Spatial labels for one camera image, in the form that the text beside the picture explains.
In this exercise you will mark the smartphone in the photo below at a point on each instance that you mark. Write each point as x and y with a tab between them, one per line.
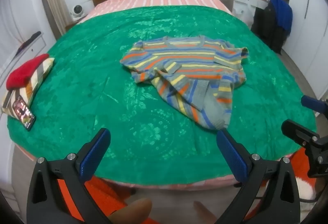
23	111

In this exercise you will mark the green patterned blanket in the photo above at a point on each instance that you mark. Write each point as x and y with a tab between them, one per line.
102	85

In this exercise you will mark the black jacket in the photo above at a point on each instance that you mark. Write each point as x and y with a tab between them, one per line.
269	27

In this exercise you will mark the black elongated object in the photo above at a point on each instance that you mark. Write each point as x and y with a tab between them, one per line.
29	41

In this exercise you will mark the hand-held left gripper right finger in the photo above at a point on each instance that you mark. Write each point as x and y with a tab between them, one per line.
233	157

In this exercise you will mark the brown slipper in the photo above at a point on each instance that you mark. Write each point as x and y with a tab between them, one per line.
133	211
202	212

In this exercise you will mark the white drawer cabinet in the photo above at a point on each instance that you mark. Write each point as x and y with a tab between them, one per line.
15	57

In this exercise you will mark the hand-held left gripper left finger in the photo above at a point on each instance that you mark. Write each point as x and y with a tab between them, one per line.
94	152

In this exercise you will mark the blue cloth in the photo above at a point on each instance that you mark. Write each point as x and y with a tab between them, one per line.
281	14

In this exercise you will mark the white wardrobe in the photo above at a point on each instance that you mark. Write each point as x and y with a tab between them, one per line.
307	34

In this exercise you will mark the red knit hat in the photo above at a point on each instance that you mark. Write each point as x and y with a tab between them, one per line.
25	73

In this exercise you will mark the small white fan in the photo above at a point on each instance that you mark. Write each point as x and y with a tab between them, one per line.
76	10

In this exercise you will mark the striped knit sweater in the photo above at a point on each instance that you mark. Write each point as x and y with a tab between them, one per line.
184	73

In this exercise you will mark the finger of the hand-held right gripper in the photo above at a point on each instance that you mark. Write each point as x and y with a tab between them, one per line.
311	103
297	131

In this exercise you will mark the wooden nightstand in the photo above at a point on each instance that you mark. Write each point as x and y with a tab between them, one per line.
73	25

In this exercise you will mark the person's orange clothing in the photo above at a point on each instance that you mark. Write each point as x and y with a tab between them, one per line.
102	193

